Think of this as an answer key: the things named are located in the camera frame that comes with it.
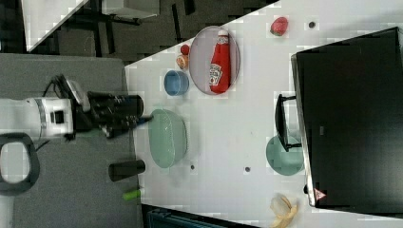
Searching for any red strawberry toy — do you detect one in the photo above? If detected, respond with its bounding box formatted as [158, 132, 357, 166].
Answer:
[270, 17, 288, 36]

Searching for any orange slice toy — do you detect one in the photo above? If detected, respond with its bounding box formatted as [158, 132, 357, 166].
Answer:
[176, 54, 189, 69]

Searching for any black toaster oven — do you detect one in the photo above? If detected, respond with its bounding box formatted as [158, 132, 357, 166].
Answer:
[275, 28, 403, 218]

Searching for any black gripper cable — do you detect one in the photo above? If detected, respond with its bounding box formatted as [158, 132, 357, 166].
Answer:
[42, 74, 69, 98]

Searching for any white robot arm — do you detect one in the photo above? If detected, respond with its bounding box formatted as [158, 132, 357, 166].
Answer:
[1, 97, 135, 228]

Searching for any blue bowl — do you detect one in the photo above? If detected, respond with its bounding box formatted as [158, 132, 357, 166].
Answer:
[163, 70, 189, 96]

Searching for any green mug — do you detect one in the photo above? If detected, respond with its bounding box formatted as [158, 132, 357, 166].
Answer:
[266, 136, 304, 176]

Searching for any red ketchup bottle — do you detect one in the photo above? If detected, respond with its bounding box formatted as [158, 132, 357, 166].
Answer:
[209, 29, 231, 94]

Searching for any green plastic strainer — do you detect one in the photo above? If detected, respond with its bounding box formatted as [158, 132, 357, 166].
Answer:
[148, 109, 187, 168]

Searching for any green marker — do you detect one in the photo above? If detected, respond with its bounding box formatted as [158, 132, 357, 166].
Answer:
[123, 189, 142, 200]

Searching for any small red tomato toy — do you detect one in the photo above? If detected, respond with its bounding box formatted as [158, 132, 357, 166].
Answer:
[181, 45, 190, 55]

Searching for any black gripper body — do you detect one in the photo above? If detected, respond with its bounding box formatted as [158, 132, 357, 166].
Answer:
[74, 91, 144, 139]

